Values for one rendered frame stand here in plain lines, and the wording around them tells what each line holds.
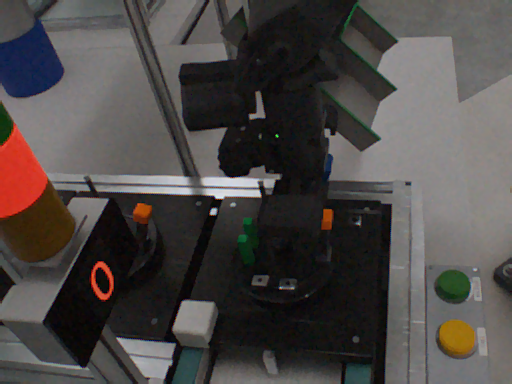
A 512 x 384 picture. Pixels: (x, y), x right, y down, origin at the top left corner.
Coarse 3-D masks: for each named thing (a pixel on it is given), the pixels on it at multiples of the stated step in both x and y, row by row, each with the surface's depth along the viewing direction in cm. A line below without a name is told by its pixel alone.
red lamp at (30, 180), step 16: (16, 128) 35; (16, 144) 34; (0, 160) 33; (16, 160) 34; (32, 160) 36; (0, 176) 34; (16, 176) 34; (32, 176) 36; (0, 192) 34; (16, 192) 35; (32, 192) 36; (0, 208) 35; (16, 208) 35
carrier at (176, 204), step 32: (96, 192) 76; (128, 192) 85; (128, 224) 77; (160, 224) 79; (192, 224) 78; (160, 256) 75; (192, 256) 74; (128, 288) 71; (160, 288) 71; (128, 320) 68; (160, 320) 67
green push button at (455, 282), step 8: (448, 272) 66; (456, 272) 66; (440, 280) 66; (448, 280) 65; (456, 280) 65; (464, 280) 65; (440, 288) 65; (448, 288) 65; (456, 288) 64; (464, 288) 64; (448, 296) 64; (456, 296) 64; (464, 296) 64
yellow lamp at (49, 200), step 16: (48, 192) 37; (32, 208) 36; (48, 208) 37; (64, 208) 40; (0, 224) 36; (16, 224) 36; (32, 224) 37; (48, 224) 38; (64, 224) 39; (16, 240) 37; (32, 240) 37; (48, 240) 38; (64, 240) 39; (16, 256) 39; (32, 256) 38; (48, 256) 39
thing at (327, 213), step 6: (324, 210) 63; (330, 210) 63; (324, 216) 62; (330, 216) 62; (324, 222) 62; (330, 222) 62; (324, 228) 63; (330, 228) 63; (324, 234) 64; (318, 240) 65; (324, 240) 65; (318, 246) 66; (324, 246) 66; (318, 252) 67; (324, 252) 67
